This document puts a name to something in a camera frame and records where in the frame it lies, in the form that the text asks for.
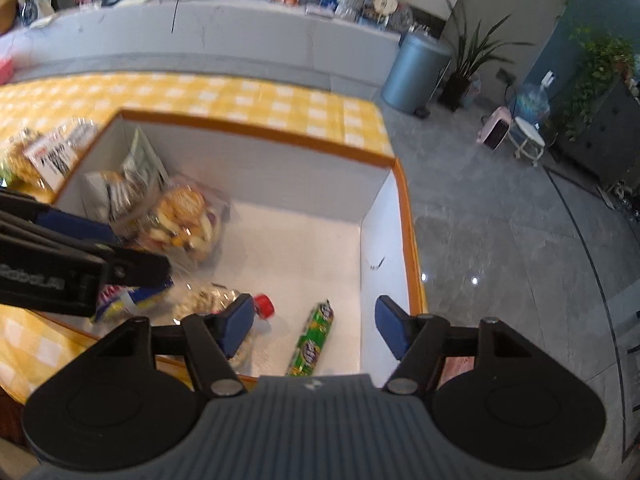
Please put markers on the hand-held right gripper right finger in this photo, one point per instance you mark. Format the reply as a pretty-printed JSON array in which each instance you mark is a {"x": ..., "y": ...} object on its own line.
[{"x": 392, "y": 326}]

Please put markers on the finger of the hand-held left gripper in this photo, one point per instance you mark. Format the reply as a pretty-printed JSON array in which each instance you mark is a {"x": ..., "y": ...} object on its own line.
[
  {"x": 80, "y": 225},
  {"x": 137, "y": 269}
]

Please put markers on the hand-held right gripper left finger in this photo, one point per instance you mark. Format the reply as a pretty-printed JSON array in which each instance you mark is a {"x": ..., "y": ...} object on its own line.
[{"x": 237, "y": 321}]

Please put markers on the blue yellow snack packet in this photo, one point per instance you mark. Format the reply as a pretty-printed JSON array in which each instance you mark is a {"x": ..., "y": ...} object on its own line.
[{"x": 127, "y": 302}]

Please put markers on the red cap snack packet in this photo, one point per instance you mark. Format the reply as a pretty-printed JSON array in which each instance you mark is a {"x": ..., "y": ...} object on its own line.
[{"x": 210, "y": 297}]

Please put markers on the white cartoon snack packet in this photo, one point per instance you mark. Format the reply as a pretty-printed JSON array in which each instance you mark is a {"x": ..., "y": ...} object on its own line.
[{"x": 112, "y": 200}]

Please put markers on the fruit crisps packet orange label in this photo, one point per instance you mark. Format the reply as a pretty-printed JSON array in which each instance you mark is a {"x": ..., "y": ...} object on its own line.
[{"x": 182, "y": 220}]

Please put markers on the green sausage packet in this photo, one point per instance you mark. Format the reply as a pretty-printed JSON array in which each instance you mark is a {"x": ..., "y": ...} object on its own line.
[{"x": 312, "y": 340}]

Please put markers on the grey printed snack packet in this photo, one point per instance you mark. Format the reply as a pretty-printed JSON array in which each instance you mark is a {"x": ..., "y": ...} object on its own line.
[{"x": 145, "y": 160}]

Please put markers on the orange cardboard box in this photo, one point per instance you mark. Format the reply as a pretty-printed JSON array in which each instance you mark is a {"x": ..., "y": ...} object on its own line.
[{"x": 300, "y": 185}]

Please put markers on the white packet red label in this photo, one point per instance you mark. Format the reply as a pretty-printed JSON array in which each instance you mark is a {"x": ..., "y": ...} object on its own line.
[{"x": 57, "y": 152}]

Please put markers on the clear popcorn snack packet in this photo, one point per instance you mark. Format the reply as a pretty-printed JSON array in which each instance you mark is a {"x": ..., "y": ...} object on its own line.
[{"x": 20, "y": 160}]

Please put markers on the pink box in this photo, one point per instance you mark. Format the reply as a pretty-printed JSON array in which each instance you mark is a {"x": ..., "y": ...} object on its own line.
[{"x": 5, "y": 71}]

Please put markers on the pink space heater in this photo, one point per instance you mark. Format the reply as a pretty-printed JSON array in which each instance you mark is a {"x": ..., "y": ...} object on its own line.
[{"x": 495, "y": 130}]

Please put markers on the woven basket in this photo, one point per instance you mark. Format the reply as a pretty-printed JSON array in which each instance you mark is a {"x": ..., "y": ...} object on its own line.
[{"x": 6, "y": 12}]

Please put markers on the white round stool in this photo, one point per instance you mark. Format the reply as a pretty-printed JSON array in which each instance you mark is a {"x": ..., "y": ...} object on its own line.
[{"x": 530, "y": 135}]

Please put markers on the marble television bench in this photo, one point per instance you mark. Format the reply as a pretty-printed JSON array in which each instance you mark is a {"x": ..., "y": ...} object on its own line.
[{"x": 225, "y": 30}]

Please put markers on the leafy plant black pot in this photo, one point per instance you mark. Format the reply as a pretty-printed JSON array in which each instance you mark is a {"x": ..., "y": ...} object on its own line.
[{"x": 460, "y": 87}]

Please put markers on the grey round trash can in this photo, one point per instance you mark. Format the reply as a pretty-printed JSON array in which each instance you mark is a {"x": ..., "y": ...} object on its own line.
[{"x": 415, "y": 72}]

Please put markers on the blue water jug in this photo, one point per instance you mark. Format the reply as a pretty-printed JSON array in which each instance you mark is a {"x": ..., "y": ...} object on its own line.
[{"x": 532, "y": 105}]

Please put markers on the white round hand fan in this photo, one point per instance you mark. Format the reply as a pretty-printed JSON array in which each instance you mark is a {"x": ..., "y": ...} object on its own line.
[{"x": 384, "y": 1}]

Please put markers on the trailing green plant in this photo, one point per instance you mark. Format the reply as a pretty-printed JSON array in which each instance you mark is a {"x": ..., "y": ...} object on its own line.
[{"x": 595, "y": 70}]

